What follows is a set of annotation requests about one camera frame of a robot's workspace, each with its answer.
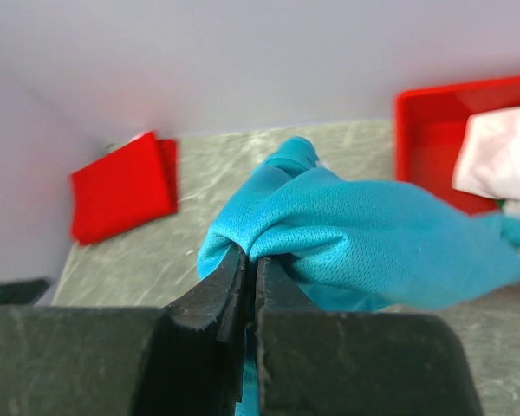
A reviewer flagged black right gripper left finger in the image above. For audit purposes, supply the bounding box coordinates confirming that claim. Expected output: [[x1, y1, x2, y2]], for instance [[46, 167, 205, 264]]
[[0, 248, 247, 415]]

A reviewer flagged teal t-shirt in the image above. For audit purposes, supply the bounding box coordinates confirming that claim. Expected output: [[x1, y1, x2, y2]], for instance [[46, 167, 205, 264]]
[[198, 137, 520, 415]]

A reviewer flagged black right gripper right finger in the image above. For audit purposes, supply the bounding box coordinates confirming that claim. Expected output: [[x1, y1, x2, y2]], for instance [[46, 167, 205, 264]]
[[256, 258, 483, 416]]

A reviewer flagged red plastic bin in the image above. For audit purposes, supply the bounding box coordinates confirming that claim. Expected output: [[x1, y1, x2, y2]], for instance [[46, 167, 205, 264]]
[[394, 75, 520, 215]]

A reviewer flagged folded red t-shirt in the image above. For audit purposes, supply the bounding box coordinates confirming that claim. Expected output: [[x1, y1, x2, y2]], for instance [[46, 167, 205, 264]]
[[70, 131, 179, 245]]

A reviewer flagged crumpled white t-shirt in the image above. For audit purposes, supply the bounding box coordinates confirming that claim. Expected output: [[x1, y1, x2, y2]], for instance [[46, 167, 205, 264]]
[[452, 107, 520, 219]]

